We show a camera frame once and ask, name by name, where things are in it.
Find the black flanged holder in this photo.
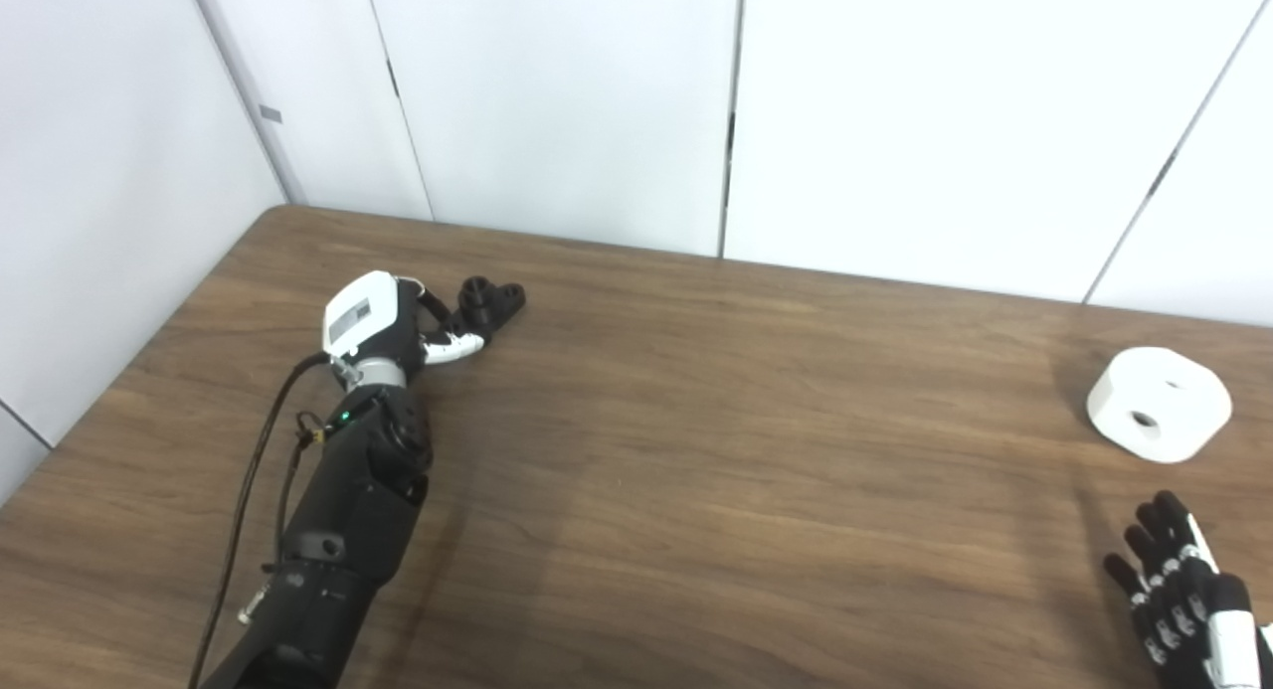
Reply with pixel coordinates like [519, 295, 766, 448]
[453, 276, 527, 339]

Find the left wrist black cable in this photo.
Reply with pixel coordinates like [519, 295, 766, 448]
[187, 354, 335, 689]

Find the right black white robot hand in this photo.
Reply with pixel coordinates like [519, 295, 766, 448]
[1104, 490, 1273, 689]

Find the round white piece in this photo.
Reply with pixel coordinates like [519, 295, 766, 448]
[1086, 347, 1233, 464]

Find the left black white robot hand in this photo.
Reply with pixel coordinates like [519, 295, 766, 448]
[322, 270, 488, 374]

